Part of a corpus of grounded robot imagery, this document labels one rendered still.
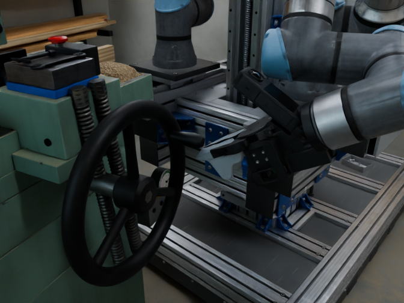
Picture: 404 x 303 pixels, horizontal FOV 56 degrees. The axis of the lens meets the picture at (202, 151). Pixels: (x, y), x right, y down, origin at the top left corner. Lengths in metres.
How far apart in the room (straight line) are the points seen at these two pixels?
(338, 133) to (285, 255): 0.95
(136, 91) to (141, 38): 3.71
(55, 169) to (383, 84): 0.45
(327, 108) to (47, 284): 0.59
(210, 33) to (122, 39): 1.14
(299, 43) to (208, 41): 3.58
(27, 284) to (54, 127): 0.31
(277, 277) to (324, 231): 0.33
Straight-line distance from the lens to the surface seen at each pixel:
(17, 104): 0.62
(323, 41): 0.58
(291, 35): 0.59
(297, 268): 1.38
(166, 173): 0.91
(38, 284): 0.79
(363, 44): 0.58
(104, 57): 1.01
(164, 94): 1.24
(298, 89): 0.99
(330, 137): 0.51
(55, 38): 0.66
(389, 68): 0.52
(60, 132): 0.58
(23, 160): 0.63
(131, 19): 4.60
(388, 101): 0.49
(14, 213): 0.69
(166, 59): 1.27
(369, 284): 1.71
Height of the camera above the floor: 1.13
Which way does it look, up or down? 27 degrees down
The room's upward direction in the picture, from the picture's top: straight up
